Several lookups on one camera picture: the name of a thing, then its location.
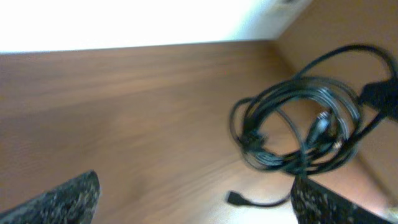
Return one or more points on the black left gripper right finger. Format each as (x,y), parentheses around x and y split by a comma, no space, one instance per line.
(314,203)

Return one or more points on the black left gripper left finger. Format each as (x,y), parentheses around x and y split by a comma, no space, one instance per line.
(72,202)

